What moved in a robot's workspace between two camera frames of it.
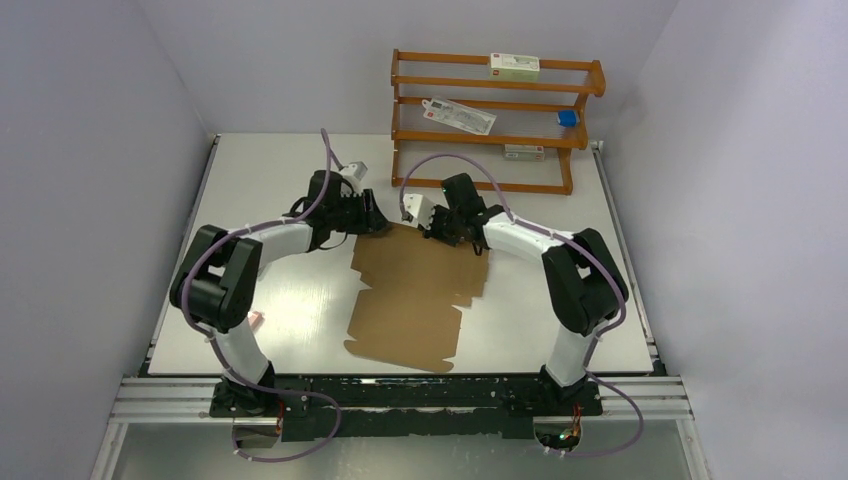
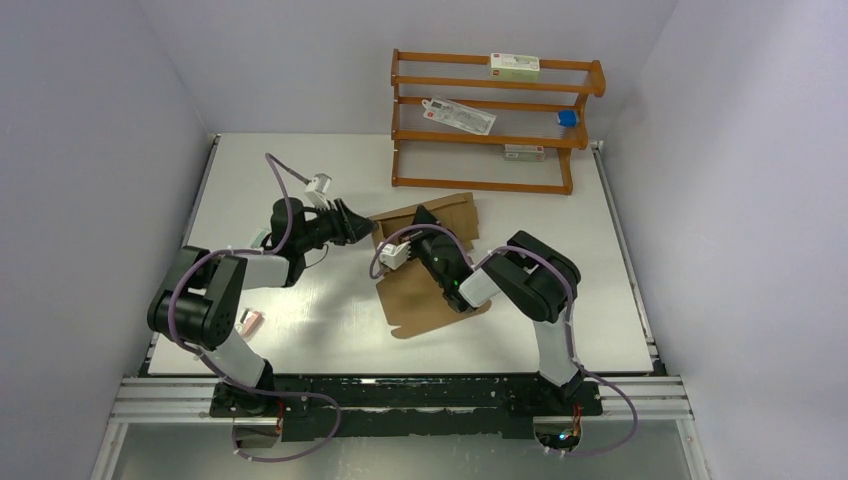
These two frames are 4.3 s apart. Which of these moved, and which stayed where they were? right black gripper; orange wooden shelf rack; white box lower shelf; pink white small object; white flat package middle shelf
Moved: right black gripper
Stayed: orange wooden shelf rack; white box lower shelf; white flat package middle shelf; pink white small object
